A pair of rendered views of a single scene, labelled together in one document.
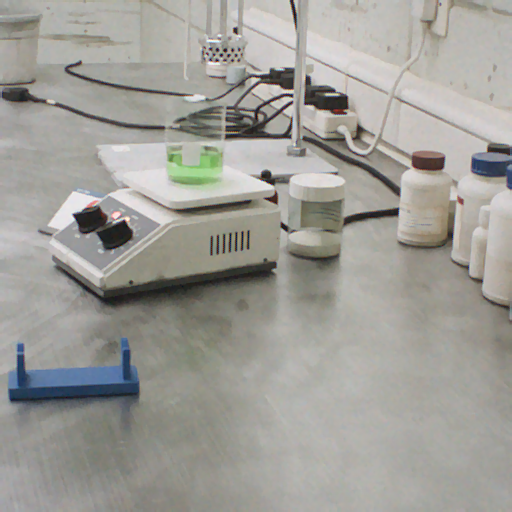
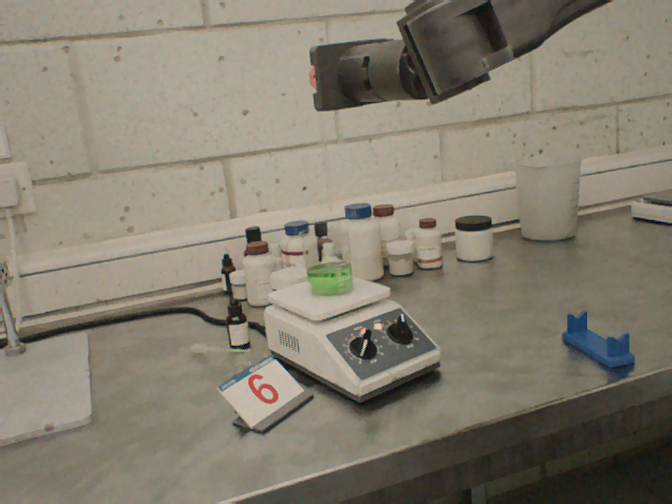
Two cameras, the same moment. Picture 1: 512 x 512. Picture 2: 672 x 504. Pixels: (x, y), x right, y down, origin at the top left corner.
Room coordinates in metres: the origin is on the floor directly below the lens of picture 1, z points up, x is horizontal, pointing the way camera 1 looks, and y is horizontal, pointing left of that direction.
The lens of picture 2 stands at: (1.17, 0.88, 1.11)
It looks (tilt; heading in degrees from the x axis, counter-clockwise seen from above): 15 degrees down; 268
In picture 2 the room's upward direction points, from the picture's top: 6 degrees counter-clockwise
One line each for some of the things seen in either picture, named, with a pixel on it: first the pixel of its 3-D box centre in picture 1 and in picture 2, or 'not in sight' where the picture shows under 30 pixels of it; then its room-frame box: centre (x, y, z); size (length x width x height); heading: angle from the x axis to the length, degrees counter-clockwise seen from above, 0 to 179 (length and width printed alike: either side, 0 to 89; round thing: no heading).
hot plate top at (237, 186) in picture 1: (197, 184); (328, 294); (1.16, 0.06, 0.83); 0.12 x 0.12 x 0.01; 33
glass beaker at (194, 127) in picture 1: (193, 143); (326, 263); (1.16, 0.07, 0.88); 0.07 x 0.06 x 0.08; 38
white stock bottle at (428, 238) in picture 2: not in sight; (428, 242); (0.97, -0.28, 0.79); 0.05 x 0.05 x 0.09
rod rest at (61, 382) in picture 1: (73, 366); (596, 336); (0.85, 0.14, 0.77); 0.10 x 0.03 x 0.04; 101
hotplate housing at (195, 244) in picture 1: (174, 228); (343, 331); (1.15, 0.09, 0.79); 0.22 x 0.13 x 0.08; 123
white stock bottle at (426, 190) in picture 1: (425, 197); (260, 272); (1.27, -0.18, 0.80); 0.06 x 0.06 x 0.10
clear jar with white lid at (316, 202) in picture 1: (316, 215); (293, 299); (1.21, -0.06, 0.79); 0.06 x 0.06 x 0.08
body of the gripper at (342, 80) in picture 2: not in sight; (370, 73); (1.10, 0.17, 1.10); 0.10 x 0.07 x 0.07; 28
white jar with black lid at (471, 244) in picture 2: not in sight; (474, 238); (0.88, -0.31, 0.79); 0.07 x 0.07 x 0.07
